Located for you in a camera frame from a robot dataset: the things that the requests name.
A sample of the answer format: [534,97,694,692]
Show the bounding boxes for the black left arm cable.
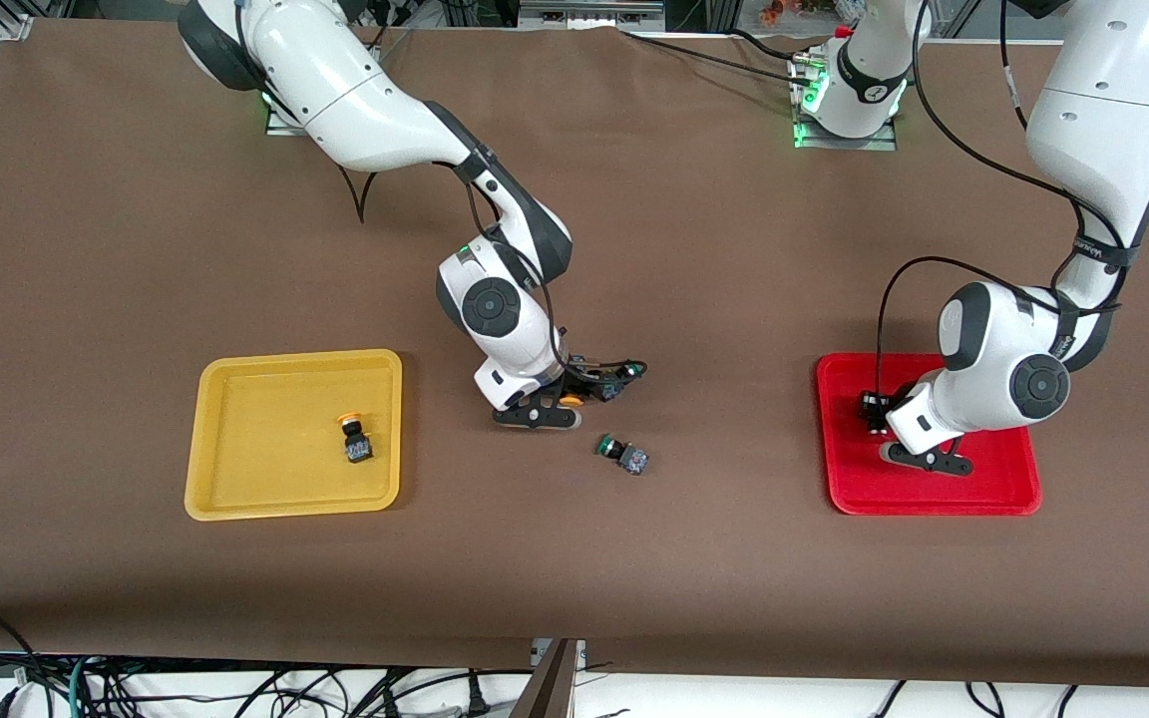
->
[877,0,1134,400]

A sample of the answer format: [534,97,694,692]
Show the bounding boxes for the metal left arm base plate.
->
[790,48,899,153]

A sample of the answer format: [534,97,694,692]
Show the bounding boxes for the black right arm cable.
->
[335,150,649,385]

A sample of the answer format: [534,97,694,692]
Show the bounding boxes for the orange background objects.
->
[758,0,865,27]

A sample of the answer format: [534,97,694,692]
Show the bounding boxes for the black cable on table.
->
[618,27,817,89]

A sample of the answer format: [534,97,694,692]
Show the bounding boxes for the teal cable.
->
[66,655,97,718]

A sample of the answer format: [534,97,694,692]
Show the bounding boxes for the yellow plastic tray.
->
[184,348,405,523]

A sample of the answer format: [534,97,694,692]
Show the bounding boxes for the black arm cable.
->
[335,150,649,385]
[877,0,1134,400]

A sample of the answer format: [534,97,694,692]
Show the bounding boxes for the green push button switch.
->
[595,434,650,477]
[602,361,648,403]

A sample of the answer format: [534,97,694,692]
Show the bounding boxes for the grey table leg beam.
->
[509,638,577,718]

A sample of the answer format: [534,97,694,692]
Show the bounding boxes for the white power strip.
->
[531,638,587,671]

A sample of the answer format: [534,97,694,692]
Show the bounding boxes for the brown table cloth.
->
[0,18,1149,689]

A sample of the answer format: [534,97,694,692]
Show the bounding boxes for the red plastic tray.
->
[815,353,1042,517]

